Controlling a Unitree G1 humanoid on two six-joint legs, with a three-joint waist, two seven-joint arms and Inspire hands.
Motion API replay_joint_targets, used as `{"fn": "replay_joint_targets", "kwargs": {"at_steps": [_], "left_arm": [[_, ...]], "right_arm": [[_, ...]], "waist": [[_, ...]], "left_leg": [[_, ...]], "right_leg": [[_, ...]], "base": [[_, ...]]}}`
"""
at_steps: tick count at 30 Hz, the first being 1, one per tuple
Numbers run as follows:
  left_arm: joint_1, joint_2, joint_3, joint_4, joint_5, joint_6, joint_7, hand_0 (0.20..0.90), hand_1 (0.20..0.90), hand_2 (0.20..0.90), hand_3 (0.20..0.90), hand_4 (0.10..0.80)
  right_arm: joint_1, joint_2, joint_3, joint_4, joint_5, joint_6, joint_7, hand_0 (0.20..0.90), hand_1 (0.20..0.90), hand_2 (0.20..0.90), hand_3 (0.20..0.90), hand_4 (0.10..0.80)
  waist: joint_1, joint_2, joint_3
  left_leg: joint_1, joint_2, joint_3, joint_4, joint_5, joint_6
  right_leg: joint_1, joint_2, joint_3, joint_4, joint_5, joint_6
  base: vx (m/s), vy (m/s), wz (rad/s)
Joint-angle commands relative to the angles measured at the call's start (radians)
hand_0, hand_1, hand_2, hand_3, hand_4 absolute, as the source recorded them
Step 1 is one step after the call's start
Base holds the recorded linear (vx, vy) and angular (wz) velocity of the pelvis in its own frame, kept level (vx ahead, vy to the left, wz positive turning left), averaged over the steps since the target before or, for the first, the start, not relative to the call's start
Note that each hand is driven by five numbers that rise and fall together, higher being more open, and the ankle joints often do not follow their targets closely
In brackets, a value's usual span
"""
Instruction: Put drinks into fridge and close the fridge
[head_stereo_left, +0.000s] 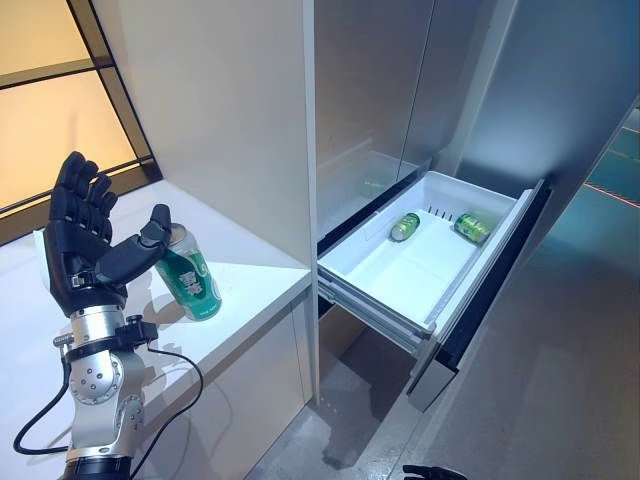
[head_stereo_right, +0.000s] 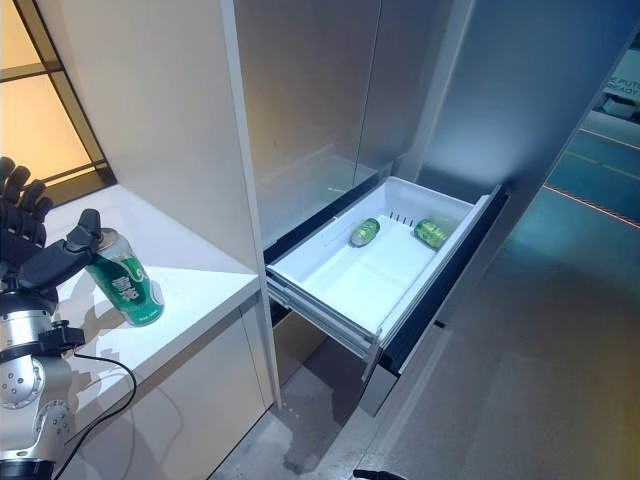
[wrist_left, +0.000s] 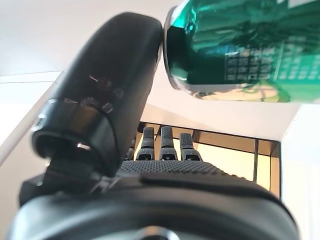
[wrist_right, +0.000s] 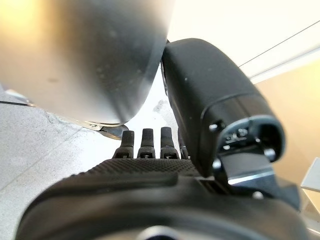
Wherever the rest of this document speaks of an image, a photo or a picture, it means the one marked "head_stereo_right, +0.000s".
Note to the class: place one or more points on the green drink can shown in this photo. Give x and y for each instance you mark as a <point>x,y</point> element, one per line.
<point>127,285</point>
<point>365,232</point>
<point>431,232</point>

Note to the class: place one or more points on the stainless steel fridge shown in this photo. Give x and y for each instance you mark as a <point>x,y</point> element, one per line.
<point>300,100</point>

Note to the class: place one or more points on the tall beige cabinet panel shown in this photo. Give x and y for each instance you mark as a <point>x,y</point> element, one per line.
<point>150,100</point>

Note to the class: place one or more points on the white refrigerator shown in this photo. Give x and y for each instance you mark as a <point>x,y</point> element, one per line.
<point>350,280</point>

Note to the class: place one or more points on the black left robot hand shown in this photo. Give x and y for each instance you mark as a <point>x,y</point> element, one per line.
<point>30,240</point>

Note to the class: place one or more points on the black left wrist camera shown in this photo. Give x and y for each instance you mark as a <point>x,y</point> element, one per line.
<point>60,340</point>

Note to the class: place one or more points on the white counter cabinet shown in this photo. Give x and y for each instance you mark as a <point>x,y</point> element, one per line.
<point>200,240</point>

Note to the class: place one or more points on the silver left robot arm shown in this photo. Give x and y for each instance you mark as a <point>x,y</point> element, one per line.
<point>20,375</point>

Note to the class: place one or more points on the black framed amber window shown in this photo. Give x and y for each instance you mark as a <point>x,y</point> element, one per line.
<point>30,125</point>

